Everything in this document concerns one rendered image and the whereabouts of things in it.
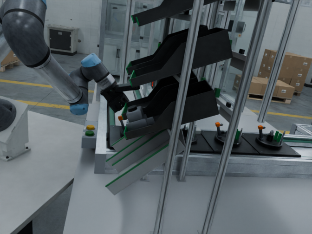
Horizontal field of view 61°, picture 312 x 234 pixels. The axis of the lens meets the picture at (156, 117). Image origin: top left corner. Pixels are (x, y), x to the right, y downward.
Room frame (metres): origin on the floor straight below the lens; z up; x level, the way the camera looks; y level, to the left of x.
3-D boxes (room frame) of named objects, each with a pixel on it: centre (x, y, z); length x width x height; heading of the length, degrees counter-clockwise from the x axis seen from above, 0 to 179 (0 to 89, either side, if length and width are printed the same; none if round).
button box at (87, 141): (1.23, 0.32, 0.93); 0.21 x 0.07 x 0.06; 12
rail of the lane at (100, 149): (1.43, 0.30, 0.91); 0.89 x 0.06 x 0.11; 12
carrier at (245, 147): (1.30, -0.40, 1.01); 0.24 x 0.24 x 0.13; 12
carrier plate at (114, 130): (1.19, 0.09, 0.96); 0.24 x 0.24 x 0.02; 12
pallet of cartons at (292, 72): (7.84, -3.41, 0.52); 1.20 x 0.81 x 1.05; 5
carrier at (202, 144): (1.25, -0.16, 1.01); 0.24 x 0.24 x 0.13; 12
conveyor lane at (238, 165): (1.30, -0.38, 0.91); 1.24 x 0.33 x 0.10; 102
